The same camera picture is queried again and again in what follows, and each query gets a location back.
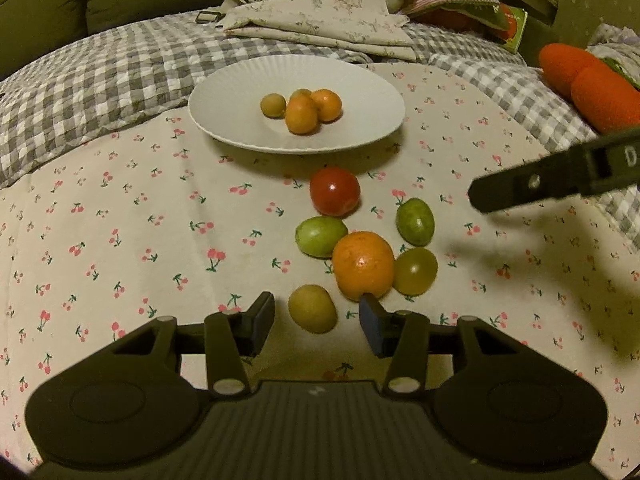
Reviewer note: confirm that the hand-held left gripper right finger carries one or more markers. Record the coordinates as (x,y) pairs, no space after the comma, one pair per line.
(372,322)

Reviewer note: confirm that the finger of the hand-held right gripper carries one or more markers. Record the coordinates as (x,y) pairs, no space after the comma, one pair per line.
(520,185)

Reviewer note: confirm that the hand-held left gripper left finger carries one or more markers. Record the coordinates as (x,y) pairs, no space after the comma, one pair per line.
(263,321)

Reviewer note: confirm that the yellow oval fruit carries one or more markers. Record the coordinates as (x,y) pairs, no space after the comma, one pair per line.
(312,308)

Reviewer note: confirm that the white ribbed plate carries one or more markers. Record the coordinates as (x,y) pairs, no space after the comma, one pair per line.
(230,110)

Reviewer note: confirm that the large orange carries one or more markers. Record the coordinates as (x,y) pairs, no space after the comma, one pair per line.
(363,266)

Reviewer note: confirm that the orange plush carrot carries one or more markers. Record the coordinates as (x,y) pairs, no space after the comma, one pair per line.
(605,97)
(562,65)

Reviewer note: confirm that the round green tomato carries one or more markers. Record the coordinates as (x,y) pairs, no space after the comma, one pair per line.
(416,271)

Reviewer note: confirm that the green oval fruit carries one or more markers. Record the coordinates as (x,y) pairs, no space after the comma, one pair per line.
(320,235)
(415,221)

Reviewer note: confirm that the pale patterned cloth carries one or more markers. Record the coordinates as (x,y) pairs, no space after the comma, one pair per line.
(617,42)

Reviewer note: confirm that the red tomato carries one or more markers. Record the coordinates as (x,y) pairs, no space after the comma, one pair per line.
(334,191)

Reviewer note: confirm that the orange picture book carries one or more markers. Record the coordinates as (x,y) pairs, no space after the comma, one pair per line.
(515,27)

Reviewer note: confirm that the cherry print bed sheet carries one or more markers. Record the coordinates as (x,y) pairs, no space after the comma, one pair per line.
(125,220)

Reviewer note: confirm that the orange kumquat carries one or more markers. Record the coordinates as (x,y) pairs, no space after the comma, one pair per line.
(302,115)
(327,105)

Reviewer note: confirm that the small yellow-green fruit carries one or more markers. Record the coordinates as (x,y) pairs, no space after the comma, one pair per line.
(273,105)

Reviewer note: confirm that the small greenish kumquat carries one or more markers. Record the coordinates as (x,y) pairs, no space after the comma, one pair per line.
(300,93)

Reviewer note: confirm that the folded floral cloth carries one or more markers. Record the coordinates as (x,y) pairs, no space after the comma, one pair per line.
(325,22)

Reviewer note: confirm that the grey gingham blanket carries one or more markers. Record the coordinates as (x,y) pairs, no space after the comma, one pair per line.
(100,85)

